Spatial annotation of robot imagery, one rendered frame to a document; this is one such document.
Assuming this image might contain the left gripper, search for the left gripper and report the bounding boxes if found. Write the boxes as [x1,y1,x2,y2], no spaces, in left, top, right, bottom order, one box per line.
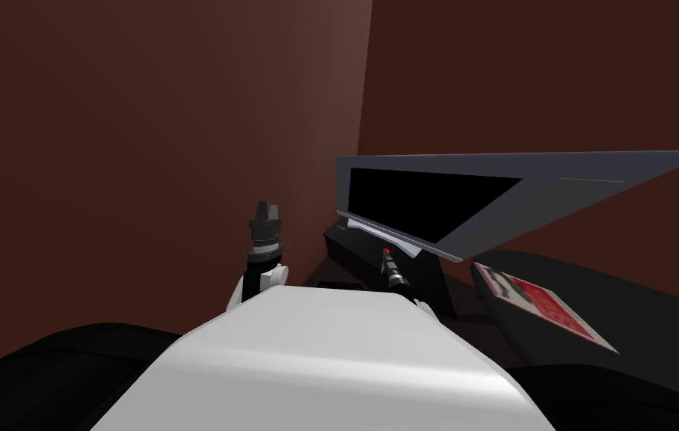
[248,201,283,239]

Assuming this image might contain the black cabinet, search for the black cabinet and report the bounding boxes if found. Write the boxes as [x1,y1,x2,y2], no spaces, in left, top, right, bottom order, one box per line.
[322,220,458,320]

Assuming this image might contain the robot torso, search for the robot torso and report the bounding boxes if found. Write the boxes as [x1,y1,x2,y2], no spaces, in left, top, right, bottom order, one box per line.
[90,284,556,431]

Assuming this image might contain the grey microwave with black window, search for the grey microwave with black window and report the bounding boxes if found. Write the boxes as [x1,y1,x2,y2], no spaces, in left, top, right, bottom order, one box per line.
[334,150,679,264]

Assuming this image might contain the red and white book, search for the red and white book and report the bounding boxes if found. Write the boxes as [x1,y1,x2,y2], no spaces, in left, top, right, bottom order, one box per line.
[473,261,620,355]

